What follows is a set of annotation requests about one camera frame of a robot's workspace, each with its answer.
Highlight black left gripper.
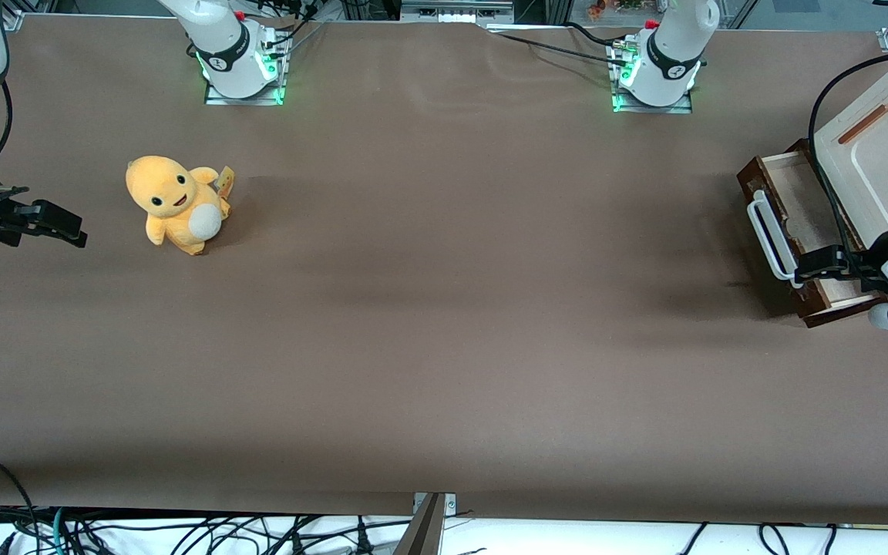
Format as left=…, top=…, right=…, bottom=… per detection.
left=794, top=224, right=888, bottom=293

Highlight white drawer handle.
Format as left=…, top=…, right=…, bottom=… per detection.
left=746, top=188, right=800, bottom=283

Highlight yellow plush toy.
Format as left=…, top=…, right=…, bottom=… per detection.
left=126, top=156, right=235, bottom=256

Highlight silver metal rack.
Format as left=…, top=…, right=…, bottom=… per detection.
left=400, top=0, right=514, bottom=24

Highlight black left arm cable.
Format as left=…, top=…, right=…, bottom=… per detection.
left=808, top=48, right=888, bottom=272

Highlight brown wooden bar handle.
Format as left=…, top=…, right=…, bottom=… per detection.
left=837, top=103, right=888, bottom=146

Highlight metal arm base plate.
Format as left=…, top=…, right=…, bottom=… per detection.
left=203, top=58, right=288, bottom=107
left=611, top=42, right=694, bottom=115

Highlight teal cable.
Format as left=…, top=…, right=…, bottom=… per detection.
left=51, top=507, right=72, bottom=555

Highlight black base cable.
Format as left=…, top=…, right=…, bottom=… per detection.
left=263, top=0, right=329, bottom=59

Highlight short black table cable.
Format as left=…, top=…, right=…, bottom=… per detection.
left=563, top=22, right=630, bottom=49

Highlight long black table cable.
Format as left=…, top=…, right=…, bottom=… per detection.
left=486, top=29, right=634, bottom=69

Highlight silver metal bracket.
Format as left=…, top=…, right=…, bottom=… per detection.
left=412, top=492, right=458, bottom=516

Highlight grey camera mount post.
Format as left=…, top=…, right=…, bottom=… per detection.
left=394, top=493, right=446, bottom=555

